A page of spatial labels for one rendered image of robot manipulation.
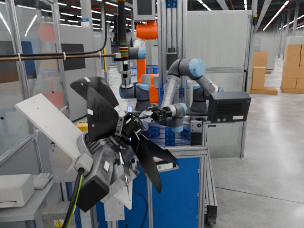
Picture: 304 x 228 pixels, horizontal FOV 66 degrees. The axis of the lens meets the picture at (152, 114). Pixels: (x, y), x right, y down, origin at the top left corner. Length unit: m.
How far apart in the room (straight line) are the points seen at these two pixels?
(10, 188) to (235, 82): 2.78
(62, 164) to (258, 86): 8.04
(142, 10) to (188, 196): 4.07
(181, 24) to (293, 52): 7.30
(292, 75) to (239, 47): 6.10
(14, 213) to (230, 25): 2.88
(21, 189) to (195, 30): 2.54
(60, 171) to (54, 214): 0.19
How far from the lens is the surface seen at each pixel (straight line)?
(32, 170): 1.89
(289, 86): 9.30
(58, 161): 1.21
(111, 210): 1.31
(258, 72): 8.73
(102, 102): 0.97
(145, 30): 5.28
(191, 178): 1.88
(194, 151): 1.76
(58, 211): 1.27
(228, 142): 3.50
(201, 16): 3.13
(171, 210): 2.01
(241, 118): 1.77
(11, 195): 1.31
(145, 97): 2.04
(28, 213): 1.28
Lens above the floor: 1.56
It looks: 16 degrees down
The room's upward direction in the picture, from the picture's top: 2 degrees counter-clockwise
